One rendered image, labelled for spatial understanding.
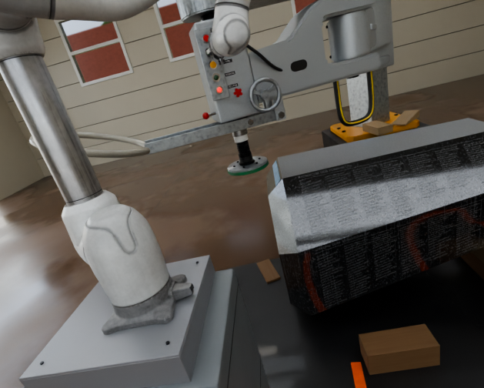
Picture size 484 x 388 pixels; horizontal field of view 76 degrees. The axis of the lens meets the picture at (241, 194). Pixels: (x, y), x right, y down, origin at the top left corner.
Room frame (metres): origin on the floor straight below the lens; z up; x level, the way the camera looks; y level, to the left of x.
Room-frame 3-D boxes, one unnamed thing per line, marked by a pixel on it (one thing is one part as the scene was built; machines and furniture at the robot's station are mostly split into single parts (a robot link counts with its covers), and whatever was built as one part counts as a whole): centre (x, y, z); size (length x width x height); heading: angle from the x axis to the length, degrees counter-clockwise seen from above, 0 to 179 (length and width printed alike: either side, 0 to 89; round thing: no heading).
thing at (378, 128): (1.97, -0.98, 0.81); 0.20 x 0.10 x 0.05; 2
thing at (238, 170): (1.55, -0.07, 0.91); 0.22 x 0.22 x 0.04
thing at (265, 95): (1.45, -0.21, 1.24); 0.15 x 0.10 x 0.15; 100
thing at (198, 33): (1.42, -0.02, 1.41); 0.08 x 0.03 x 0.28; 100
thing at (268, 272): (1.84, -0.04, 0.02); 0.25 x 0.10 x 0.01; 8
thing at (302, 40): (1.60, -0.46, 1.35); 0.74 x 0.23 x 0.49; 100
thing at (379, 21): (2.05, -0.95, 1.41); 0.74 x 0.34 x 0.25; 149
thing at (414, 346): (0.97, -0.50, 0.07); 0.30 x 0.12 x 0.12; 83
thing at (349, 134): (2.22, -1.06, 0.76); 0.49 x 0.49 x 0.05; 84
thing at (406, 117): (2.03, -1.21, 0.80); 0.20 x 0.10 x 0.05; 124
